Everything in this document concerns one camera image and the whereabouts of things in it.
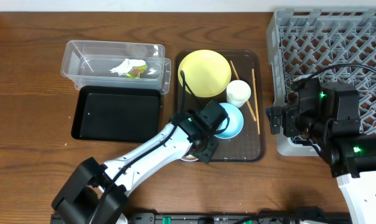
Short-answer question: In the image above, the left black cable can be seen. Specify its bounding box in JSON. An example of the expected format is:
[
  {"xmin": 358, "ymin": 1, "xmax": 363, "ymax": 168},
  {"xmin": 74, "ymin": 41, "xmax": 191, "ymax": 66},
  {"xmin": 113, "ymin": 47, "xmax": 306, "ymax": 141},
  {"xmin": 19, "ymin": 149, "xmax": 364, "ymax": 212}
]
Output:
[{"xmin": 94, "ymin": 70, "xmax": 231, "ymax": 224}]

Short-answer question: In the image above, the white paper cup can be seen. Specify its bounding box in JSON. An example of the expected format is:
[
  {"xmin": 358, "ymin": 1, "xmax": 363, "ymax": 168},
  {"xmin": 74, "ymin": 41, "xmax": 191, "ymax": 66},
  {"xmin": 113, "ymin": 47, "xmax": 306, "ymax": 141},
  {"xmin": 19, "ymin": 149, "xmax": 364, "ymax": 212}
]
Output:
[{"xmin": 226, "ymin": 80, "xmax": 251, "ymax": 108}]

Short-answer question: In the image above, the dark brown serving tray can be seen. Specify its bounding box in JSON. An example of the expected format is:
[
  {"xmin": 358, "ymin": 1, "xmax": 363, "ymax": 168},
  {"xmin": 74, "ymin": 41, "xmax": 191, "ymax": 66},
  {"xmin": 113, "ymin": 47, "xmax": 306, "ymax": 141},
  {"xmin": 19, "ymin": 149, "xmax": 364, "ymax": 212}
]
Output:
[{"xmin": 172, "ymin": 49, "xmax": 266, "ymax": 163}]

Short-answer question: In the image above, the white round bowl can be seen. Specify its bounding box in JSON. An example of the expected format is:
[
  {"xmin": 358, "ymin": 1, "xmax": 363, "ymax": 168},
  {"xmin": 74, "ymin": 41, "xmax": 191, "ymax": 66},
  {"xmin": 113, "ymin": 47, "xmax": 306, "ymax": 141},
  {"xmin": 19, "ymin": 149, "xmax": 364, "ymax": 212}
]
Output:
[{"xmin": 181, "ymin": 154, "xmax": 199, "ymax": 162}]

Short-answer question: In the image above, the clear plastic waste bin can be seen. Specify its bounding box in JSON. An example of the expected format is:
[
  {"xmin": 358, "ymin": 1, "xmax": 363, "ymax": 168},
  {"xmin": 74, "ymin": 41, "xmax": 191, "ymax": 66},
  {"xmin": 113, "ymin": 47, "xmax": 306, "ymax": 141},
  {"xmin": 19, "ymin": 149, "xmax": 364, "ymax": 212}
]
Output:
[{"xmin": 60, "ymin": 40, "xmax": 171, "ymax": 95}]

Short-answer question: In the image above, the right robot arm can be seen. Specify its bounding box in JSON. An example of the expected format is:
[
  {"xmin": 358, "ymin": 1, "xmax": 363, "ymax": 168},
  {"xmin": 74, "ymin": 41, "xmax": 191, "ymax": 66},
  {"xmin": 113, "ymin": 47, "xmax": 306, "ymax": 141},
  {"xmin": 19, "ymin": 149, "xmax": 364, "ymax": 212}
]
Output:
[{"xmin": 266, "ymin": 78, "xmax": 376, "ymax": 223}]

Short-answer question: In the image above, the light blue bowl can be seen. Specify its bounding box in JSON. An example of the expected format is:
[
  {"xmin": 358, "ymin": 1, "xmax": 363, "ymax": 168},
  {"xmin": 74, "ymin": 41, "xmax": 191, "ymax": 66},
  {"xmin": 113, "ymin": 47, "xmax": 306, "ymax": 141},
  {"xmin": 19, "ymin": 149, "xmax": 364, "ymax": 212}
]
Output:
[{"xmin": 215, "ymin": 103, "xmax": 244, "ymax": 139}]

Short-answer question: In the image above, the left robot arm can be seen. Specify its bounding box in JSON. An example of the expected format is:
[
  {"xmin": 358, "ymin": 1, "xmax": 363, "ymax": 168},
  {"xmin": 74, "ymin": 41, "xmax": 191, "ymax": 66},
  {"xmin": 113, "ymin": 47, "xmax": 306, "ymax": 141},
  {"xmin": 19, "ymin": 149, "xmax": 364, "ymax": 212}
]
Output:
[{"xmin": 51, "ymin": 101, "xmax": 229, "ymax": 223}]

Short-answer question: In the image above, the black cable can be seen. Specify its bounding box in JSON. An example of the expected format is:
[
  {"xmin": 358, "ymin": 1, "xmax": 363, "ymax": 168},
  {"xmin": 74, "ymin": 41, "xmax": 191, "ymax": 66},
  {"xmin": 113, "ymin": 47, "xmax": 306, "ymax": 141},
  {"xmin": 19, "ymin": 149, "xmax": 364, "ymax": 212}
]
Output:
[
  {"xmin": 234, "ymin": 63, "xmax": 376, "ymax": 224},
  {"xmin": 94, "ymin": 70, "xmax": 231, "ymax": 224}
]

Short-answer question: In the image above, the black waste tray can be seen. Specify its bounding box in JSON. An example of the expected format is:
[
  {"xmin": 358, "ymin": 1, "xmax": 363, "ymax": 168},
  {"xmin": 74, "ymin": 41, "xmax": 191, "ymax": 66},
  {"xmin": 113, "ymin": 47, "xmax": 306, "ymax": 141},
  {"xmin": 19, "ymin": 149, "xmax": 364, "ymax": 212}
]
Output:
[{"xmin": 71, "ymin": 85, "xmax": 161, "ymax": 142}]

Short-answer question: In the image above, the yellow round plate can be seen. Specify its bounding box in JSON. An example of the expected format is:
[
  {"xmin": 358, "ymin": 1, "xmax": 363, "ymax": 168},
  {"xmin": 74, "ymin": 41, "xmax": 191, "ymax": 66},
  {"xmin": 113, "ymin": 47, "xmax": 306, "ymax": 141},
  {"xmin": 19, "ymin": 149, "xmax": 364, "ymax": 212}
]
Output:
[{"xmin": 177, "ymin": 50, "xmax": 232, "ymax": 98}]

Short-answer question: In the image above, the green snack wrapper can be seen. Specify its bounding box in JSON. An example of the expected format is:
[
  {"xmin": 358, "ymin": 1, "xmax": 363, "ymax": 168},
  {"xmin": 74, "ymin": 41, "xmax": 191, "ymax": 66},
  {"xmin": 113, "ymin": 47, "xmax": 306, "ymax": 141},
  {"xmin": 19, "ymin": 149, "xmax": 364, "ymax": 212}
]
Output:
[{"xmin": 125, "ymin": 64, "xmax": 148, "ymax": 78}]

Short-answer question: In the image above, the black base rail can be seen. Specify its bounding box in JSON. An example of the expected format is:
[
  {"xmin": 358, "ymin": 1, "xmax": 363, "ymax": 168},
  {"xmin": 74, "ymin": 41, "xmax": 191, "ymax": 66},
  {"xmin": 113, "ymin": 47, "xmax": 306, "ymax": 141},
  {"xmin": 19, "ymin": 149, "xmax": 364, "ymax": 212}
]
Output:
[{"xmin": 50, "ymin": 212, "xmax": 352, "ymax": 224}]

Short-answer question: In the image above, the grey plastic dishwasher rack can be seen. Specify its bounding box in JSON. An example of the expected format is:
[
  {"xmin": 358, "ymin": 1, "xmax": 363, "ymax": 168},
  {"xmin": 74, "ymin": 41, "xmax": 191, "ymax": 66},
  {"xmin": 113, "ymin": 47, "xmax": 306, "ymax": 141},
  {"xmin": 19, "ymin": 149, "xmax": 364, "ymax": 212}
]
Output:
[{"xmin": 266, "ymin": 8, "xmax": 376, "ymax": 157}]

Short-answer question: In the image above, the right wooden chopstick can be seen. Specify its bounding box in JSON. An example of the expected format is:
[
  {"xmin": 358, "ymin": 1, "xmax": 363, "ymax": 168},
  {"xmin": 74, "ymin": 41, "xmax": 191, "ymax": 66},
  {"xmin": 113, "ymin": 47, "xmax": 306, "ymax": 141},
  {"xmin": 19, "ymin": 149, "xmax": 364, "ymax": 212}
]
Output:
[{"xmin": 251, "ymin": 68, "xmax": 261, "ymax": 135}]

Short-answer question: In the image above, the left wooden chopstick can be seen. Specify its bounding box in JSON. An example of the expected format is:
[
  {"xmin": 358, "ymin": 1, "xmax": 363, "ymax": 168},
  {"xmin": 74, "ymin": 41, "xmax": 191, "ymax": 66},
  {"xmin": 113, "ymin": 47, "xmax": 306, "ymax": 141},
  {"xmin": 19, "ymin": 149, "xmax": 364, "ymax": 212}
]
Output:
[{"xmin": 230, "ymin": 60, "xmax": 257, "ymax": 122}]

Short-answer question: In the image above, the wooden chopstick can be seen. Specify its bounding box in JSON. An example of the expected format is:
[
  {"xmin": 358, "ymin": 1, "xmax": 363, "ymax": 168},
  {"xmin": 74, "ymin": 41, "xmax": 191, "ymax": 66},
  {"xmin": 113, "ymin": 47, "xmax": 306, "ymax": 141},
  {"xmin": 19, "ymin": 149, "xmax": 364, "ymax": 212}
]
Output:
[
  {"xmin": 251, "ymin": 68, "xmax": 261, "ymax": 135},
  {"xmin": 230, "ymin": 60, "xmax": 257, "ymax": 122}
]

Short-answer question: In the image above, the right black cable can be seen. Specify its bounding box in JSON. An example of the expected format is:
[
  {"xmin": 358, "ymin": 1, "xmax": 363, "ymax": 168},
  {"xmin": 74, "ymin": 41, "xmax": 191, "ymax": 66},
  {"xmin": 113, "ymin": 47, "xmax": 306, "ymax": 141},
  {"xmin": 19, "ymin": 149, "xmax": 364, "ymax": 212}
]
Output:
[{"xmin": 234, "ymin": 63, "xmax": 376, "ymax": 224}]

